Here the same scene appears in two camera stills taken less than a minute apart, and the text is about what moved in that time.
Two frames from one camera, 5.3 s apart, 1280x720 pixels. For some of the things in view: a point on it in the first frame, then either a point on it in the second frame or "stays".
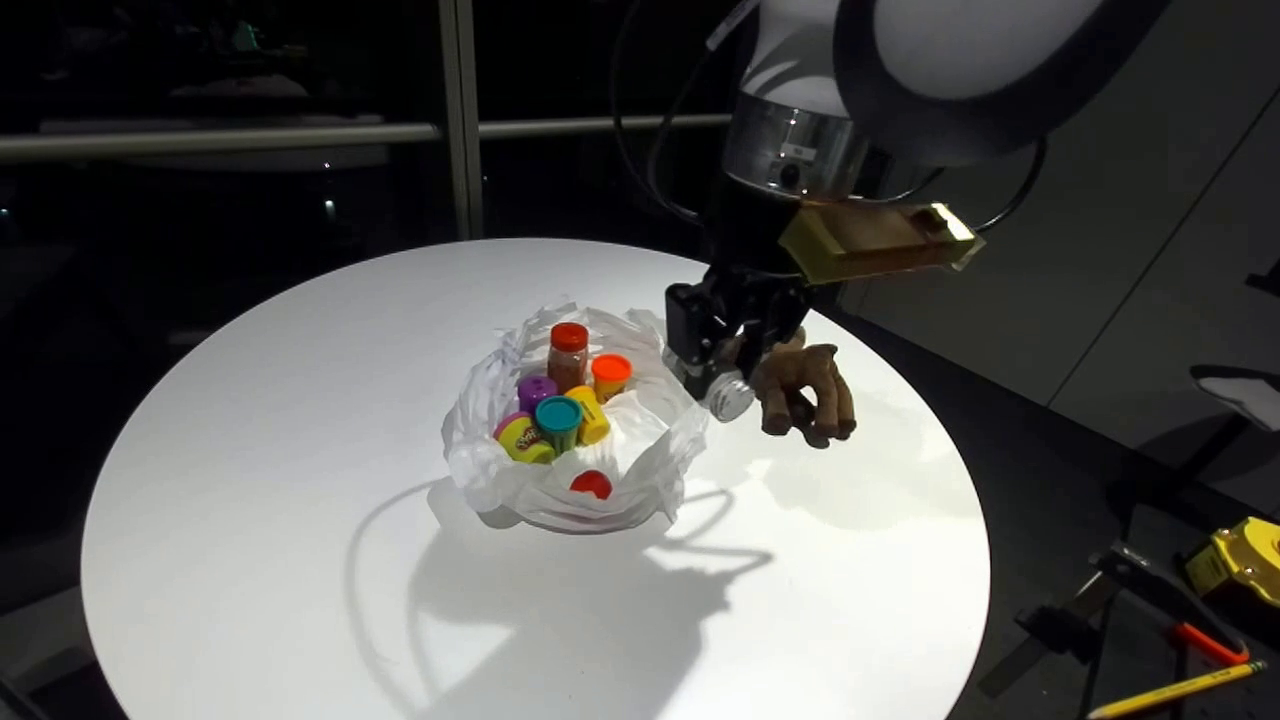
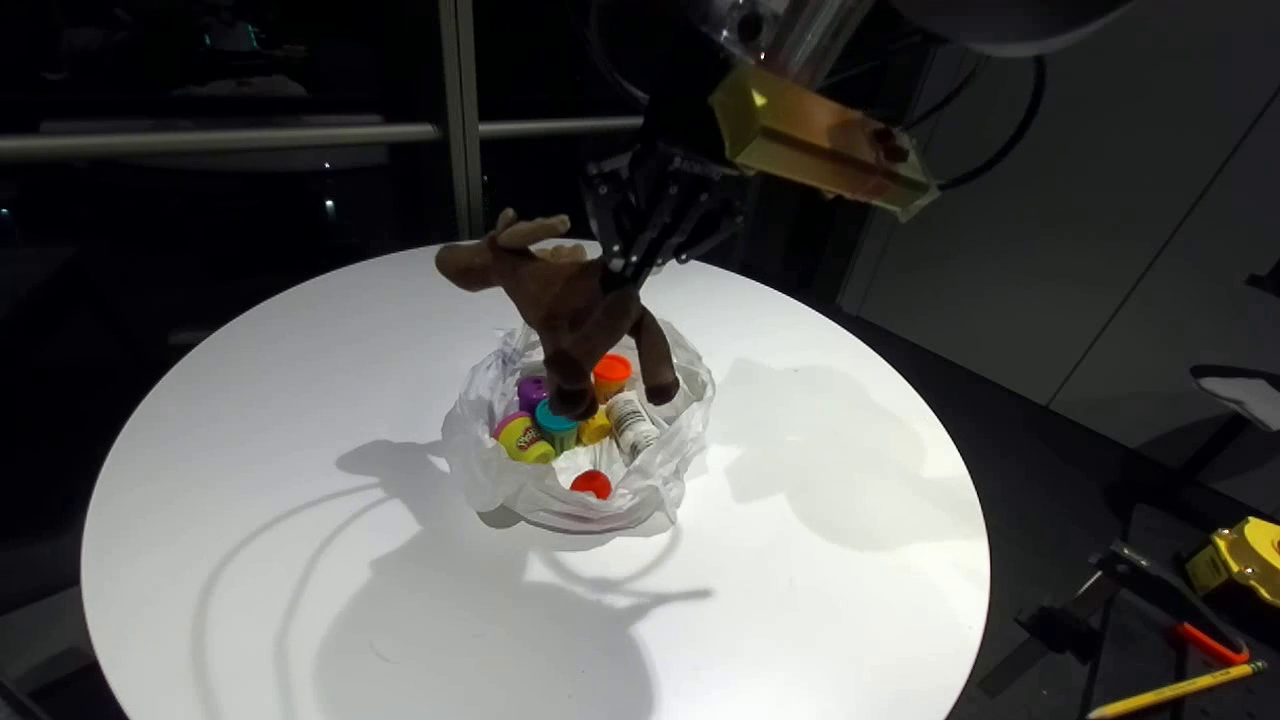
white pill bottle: [729, 392] to [632, 424]
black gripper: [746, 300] to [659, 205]
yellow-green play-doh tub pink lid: [520, 441] stays
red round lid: [588, 483] stays
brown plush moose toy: [800, 388] to [571, 299]
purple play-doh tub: [534, 388] stays
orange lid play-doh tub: [609, 377] stays
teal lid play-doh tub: [558, 416] stays
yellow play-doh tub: [599, 422] stays
